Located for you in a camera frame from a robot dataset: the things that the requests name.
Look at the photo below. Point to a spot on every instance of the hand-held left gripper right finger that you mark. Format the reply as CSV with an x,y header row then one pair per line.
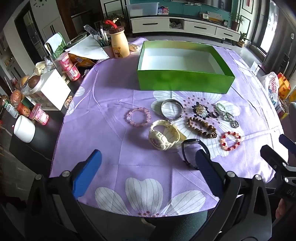
x,y
208,171

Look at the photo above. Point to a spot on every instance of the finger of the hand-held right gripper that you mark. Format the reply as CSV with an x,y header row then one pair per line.
x,y
271,156
285,140

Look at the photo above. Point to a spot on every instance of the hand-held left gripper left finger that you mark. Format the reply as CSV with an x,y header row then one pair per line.
x,y
87,171

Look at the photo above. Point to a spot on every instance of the black wristband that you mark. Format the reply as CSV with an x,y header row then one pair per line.
x,y
192,140

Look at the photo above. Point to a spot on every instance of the cream wrist watch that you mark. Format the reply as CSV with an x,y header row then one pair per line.
x,y
157,139

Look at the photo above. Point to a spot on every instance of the silver bangle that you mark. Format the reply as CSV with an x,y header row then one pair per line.
x,y
161,109

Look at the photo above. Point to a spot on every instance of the green cardboard box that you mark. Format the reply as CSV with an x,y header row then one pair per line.
x,y
180,80

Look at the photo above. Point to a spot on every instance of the person's right hand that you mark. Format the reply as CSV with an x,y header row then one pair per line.
x,y
281,210

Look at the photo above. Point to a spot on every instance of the purple floral cloth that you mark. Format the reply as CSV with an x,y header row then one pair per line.
x,y
115,143

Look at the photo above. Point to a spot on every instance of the yellow paper bag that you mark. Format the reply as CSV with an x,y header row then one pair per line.
x,y
284,88

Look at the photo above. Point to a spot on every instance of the white plastic bag red print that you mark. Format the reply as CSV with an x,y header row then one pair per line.
x,y
269,85

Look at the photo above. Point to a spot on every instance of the rhinestone brooch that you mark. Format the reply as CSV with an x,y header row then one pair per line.
x,y
200,111

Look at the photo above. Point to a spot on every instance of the white cup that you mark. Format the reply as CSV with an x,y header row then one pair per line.
x,y
24,128

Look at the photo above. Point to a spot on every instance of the white box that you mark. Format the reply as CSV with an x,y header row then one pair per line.
x,y
50,92

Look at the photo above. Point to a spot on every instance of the orange round tin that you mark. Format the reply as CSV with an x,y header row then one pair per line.
x,y
23,109

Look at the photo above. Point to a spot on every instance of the green drink can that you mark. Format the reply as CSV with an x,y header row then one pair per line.
x,y
10,109

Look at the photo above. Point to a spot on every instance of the glass jar with brown ball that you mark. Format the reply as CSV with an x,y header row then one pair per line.
x,y
33,82

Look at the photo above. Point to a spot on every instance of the small potted plant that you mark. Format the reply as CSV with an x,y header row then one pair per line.
x,y
242,41

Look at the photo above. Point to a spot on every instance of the orange snack bag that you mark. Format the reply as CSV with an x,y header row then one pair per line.
x,y
81,60

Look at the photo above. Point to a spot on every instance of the white paper sheets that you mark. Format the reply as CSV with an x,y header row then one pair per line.
x,y
90,48

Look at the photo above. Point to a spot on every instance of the tall potted plant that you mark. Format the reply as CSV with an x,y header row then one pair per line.
x,y
235,23

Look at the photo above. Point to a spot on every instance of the green and white carton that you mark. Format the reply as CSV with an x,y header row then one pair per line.
x,y
57,46

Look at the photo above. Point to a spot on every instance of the pen holder with pens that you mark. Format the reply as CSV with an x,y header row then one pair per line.
x,y
104,41

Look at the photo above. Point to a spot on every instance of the cream bottle with brown lid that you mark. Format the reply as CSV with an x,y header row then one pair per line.
x,y
119,44

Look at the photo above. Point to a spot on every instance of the cream earbud case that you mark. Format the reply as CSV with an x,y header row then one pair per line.
x,y
134,47

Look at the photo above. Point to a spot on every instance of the grey remote control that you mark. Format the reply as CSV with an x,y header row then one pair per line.
x,y
89,30

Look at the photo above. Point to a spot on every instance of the white tv cabinet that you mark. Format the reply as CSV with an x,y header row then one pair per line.
x,y
150,25

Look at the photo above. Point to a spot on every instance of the clear storage bin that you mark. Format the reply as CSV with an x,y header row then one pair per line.
x,y
143,9

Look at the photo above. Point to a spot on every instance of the wall clock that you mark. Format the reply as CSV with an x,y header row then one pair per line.
x,y
38,2

